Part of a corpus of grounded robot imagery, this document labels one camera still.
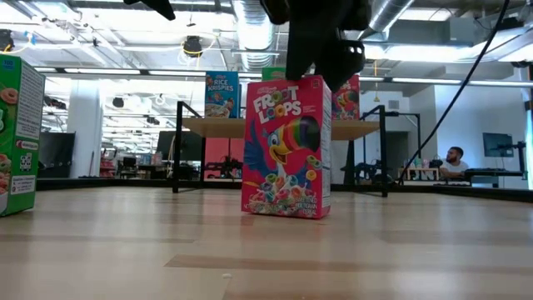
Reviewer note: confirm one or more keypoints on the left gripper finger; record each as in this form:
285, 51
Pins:
154, 6

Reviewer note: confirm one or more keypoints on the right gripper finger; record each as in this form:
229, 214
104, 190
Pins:
343, 62
300, 54

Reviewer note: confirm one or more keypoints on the black pole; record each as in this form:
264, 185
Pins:
419, 137

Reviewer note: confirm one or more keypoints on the silver ventilation duct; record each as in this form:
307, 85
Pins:
254, 41
391, 14

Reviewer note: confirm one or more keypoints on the white column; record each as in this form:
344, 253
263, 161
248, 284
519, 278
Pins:
85, 137

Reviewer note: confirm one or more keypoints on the black background robot arm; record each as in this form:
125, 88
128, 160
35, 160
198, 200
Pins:
368, 171
227, 166

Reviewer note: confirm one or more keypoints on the green Apple Jacks cereal box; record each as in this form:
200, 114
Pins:
272, 73
21, 137

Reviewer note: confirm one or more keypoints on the wooden background table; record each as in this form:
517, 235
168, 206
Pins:
420, 170

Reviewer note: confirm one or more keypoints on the person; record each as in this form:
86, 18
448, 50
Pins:
454, 166

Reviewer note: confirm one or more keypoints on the wooden shelf with black legs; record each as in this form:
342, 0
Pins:
216, 127

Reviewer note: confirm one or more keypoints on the black overhead camera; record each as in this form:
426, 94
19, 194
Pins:
192, 46

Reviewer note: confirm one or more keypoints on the blue Rice Krispies cereal box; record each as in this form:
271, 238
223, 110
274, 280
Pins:
222, 96

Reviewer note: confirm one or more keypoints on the wall-mounted monitor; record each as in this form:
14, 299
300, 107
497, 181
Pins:
497, 145

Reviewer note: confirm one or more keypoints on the long ceiling light strip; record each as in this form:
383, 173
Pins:
104, 71
437, 80

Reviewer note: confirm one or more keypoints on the black aluminium table frame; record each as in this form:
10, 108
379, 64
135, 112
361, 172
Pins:
83, 183

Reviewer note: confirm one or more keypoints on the black screen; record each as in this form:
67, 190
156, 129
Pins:
56, 154

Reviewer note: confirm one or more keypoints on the black computer monitor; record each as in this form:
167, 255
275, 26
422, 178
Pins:
191, 146

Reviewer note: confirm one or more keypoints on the red Froot Loops cereal box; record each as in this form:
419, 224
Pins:
283, 166
347, 104

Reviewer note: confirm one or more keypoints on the white patterned curtain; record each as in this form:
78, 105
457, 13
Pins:
339, 158

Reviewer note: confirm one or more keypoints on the red partition panel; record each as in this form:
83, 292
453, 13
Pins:
220, 152

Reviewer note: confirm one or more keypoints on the black desk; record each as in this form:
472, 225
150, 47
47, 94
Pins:
491, 172

